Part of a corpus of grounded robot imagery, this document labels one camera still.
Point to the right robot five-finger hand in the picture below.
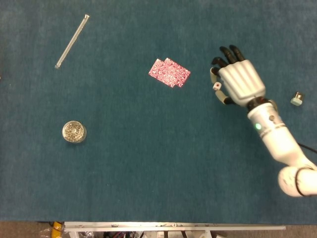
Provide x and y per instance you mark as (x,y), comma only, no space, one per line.
(242,79)

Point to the white die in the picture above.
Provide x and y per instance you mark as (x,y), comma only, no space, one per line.
(216,86)

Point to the red patterned playing card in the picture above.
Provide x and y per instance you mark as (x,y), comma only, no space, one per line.
(156,70)
(184,75)

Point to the teal felt table mat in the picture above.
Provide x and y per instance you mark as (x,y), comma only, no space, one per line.
(138,153)

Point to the clear glass rod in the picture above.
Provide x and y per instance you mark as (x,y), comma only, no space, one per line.
(72,41)

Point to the round glass jar with metal bits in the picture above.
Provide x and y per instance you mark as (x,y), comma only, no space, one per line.
(73,131)

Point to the yellow object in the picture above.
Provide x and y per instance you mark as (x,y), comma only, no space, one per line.
(56,229)

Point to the white metal frame bar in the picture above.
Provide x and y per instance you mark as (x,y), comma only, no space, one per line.
(173,226)

